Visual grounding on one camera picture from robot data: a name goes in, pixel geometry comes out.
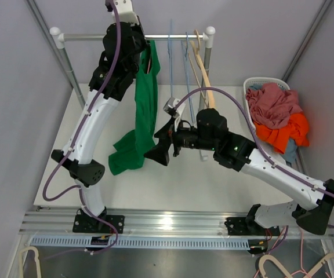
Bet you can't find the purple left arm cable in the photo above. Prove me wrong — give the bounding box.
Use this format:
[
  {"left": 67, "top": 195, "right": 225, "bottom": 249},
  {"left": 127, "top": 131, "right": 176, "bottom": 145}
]
[{"left": 41, "top": 0, "right": 123, "bottom": 255}]

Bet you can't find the aluminium mounting rail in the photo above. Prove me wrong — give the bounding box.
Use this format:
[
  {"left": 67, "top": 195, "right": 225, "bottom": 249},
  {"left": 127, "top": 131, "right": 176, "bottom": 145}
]
[{"left": 19, "top": 150, "right": 334, "bottom": 241}]

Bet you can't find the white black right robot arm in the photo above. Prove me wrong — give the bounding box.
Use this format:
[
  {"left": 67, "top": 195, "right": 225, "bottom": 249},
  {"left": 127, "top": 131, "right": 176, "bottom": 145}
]
[{"left": 144, "top": 108, "right": 334, "bottom": 235}]

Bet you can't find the pink wire hanger on floor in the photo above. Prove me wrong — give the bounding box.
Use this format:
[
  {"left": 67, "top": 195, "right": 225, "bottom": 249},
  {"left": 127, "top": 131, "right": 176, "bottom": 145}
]
[{"left": 253, "top": 231, "right": 330, "bottom": 278}]

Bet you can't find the green t shirt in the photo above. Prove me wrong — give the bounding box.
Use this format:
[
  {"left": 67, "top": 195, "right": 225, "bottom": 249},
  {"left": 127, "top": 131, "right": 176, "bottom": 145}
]
[{"left": 108, "top": 41, "right": 161, "bottom": 175}]

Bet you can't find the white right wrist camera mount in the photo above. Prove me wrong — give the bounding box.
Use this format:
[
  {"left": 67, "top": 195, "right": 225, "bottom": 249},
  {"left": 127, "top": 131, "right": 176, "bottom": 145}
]
[{"left": 164, "top": 97, "right": 186, "bottom": 131}]

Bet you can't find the orange t shirt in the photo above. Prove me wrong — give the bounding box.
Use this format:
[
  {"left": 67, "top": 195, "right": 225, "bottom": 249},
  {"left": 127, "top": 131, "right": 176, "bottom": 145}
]
[{"left": 255, "top": 113, "right": 310, "bottom": 154}]

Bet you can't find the beige hanger bottom left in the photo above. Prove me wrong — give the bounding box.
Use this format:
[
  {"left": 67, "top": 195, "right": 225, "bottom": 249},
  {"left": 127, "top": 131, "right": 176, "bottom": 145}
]
[{"left": 17, "top": 245, "right": 43, "bottom": 278}]

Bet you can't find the pink wire hanger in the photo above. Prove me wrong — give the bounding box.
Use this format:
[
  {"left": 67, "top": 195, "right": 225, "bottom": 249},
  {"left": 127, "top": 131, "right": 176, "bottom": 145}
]
[
  {"left": 253, "top": 231, "right": 330, "bottom": 278},
  {"left": 146, "top": 46, "right": 153, "bottom": 74}
]

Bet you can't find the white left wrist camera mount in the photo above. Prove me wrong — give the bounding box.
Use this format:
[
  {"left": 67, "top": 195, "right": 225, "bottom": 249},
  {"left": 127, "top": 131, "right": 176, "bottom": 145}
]
[{"left": 105, "top": 0, "right": 140, "bottom": 25}]

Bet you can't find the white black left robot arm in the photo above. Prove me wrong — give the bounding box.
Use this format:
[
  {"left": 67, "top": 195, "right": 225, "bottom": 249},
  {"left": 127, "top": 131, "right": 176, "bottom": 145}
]
[{"left": 51, "top": 22, "right": 149, "bottom": 232}]

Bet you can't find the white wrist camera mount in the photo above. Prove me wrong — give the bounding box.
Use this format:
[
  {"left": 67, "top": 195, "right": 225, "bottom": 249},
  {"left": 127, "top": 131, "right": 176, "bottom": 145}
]
[
  {"left": 164, "top": 97, "right": 186, "bottom": 131},
  {"left": 105, "top": 0, "right": 140, "bottom": 25}
]

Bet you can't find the silver clothes rack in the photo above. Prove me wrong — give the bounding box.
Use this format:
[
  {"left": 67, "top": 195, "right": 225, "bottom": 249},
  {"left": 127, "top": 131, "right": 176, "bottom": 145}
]
[{"left": 49, "top": 25, "right": 216, "bottom": 161}]

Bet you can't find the beige plastic hanger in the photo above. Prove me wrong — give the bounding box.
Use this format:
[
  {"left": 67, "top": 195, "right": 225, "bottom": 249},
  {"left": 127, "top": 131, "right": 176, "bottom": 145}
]
[{"left": 188, "top": 29, "right": 216, "bottom": 109}]

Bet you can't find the beige hanger bottom right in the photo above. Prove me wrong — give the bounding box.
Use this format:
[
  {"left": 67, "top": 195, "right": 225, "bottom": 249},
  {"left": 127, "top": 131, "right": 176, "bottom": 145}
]
[{"left": 255, "top": 253, "right": 334, "bottom": 278}]

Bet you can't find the white slotted cable duct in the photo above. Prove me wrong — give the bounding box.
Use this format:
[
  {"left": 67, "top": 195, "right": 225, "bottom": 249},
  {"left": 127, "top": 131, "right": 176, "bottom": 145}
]
[{"left": 30, "top": 235, "right": 264, "bottom": 251}]

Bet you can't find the light blue wire hanger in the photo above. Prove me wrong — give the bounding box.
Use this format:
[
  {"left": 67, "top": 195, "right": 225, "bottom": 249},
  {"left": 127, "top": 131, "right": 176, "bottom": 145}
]
[
  {"left": 181, "top": 32, "right": 195, "bottom": 124},
  {"left": 167, "top": 19, "right": 173, "bottom": 97}
]

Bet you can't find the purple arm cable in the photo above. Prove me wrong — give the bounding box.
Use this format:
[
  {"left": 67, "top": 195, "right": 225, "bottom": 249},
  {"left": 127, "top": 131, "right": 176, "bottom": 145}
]
[
  {"left": 172, "top": 87, "right": 334, "bottom": 255},
  {"left": 41, "top": 0, "right": 123, "bottom": 255}
]

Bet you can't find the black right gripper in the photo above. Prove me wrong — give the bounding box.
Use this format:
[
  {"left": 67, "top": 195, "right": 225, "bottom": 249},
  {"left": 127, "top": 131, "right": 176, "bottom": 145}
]
[{"left": 144, "top": 117, "right": 216, "bottom": 166}]

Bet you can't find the pink red t shirt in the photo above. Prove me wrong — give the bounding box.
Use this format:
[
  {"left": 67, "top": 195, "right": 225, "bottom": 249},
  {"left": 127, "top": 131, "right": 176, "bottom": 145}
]
[{"left": 250, "top": 83, "right": 303, "bottom": 129}]

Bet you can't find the white perforated laundry basket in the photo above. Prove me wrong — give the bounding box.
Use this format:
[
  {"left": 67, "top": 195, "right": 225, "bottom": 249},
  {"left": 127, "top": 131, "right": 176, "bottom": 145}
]
[{"left": 242, "top": 76, "right": 291, "bottom": 137}]

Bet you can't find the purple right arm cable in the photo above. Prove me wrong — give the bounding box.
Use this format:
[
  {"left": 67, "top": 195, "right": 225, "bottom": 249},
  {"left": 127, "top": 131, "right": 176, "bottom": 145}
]
[{"left": 172, "top": 87, "right": 334, "bottom": 255}]

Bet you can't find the grey blue t shirt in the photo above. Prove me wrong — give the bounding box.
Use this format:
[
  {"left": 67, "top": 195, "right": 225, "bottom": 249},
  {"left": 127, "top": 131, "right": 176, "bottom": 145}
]
[{"left": 247, "top": 84, "right": 297, "bottom": 166}]

